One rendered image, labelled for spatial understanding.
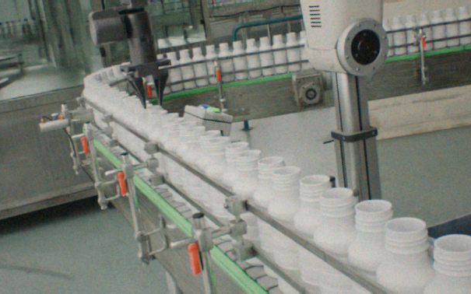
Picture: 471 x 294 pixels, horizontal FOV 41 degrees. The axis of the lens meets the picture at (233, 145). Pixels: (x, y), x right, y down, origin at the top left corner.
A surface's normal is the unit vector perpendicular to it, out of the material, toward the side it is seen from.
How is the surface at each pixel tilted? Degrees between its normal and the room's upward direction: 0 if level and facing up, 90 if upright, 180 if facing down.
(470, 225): 90
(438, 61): 90
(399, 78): 90
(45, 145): 90
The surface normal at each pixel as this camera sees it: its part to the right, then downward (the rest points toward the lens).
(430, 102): 0.08, 0.23
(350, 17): 0.40, 0.35
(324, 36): -0.91, 0.22
